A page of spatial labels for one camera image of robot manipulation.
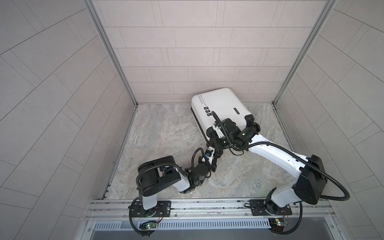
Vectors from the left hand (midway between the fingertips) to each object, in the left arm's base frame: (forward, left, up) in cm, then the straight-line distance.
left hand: (219, 152), depth 82 cm
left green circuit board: (-32, +33, -4) cm, 47 cm away
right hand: (+2, +4, +5) cm, 7 cm away
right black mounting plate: (-26, -18, -7) cm, 32 cm away
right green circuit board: (-31, -27, -6) cm, 42 cm away
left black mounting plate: (-26, +28, -7) cm, 39 cm away
